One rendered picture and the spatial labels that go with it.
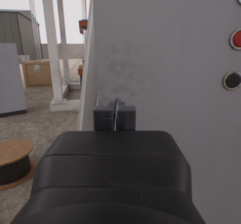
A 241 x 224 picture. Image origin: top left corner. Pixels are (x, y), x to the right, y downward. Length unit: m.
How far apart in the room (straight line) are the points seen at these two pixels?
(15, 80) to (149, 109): 3.09
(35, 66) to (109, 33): 5.67
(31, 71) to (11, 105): 2.72
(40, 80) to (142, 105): 5.71
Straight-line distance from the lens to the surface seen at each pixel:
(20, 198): 1.59
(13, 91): 3.32
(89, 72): 0.62
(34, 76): 5.95
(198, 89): 0.29
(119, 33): 0.26
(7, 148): 1.81
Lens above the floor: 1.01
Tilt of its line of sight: 17 degrees down
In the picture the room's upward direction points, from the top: straight up
